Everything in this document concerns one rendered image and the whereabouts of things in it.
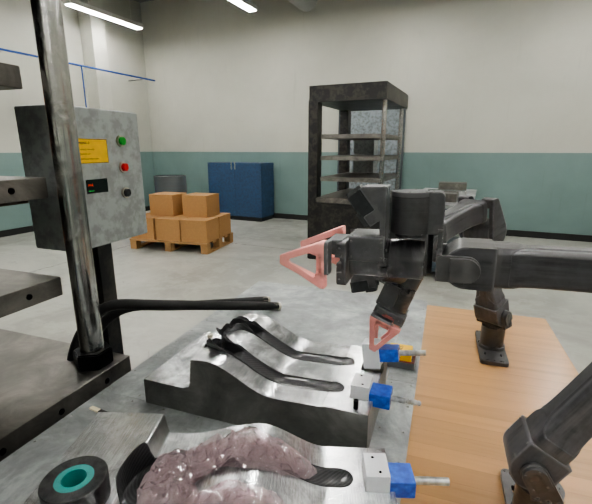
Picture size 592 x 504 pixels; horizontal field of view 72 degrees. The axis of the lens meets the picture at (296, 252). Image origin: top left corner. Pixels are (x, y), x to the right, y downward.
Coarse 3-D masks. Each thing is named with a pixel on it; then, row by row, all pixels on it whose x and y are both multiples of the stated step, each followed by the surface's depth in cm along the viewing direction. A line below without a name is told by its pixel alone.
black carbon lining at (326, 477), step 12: (144, 444) 63; (132, 456) 61; (144, 456) 63; (120, 468) 58; (132, 468) 61; (144, 468) 64; (324, 468) 66; (336, 468) 66; (120, 480) 58; (132, 480) 62; (312, 480) 63; (324, 480) 64; (336, 480) 64; (348, 480) 64; (120, 492) 58; (132, 492) 60
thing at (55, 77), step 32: (32, 0) 88; (64, 32) 92; (64, 64) 92; (64, 96) 93; (64, 128) 94; (64, 160) 96; (64, 192) 97; (64, 224) 100; (96, 288) 107; (96, 320) 107; (96, 352) 109
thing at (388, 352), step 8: (368, 344) 88; (384, 344) 91; (392, 344) 90; (368, 352) 88; (376, 352) 87; (384, 352) 87; (392, 352) 87; (400, 352) 88; (408, 352) 87; (416, 352) 86; (424, 352) 86; (368, 360) 88; (376, 360) 87; (384, 360) 87; (392, 360) 87; (368, 368) 88; (376, 368) 88
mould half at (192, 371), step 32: (256, 320) 103; (192, 352) 102; (224, 352) 87; (256, 352) 91; (320, 352) 97; (352, 352) 96; (160, 384) 89; (192, 384) 86; (224, 384) 83; (256, 384) 83; (224, 416) 85; (256, 416) 82; (288, 416) 79; (320, 416) 77; (352, 416) 75
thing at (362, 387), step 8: (360, 376) 81; (368, 376) 81; (352, 384) 78; (360, 384) 78; (368, 384) 78; (376, 384) 81; (384, 384) 81; (352, 392) 78; (360, 392) 78; (368, 392) 77; (376, 392) 78; (384, 392) 78; (392, 392) 80; (368, 400) 78; (376, 400) 77; (384, 400) 77; (392, 400) 78; (400, 400) 77; (408, 400) 77; (416, 400) 77; (384, 408) 77
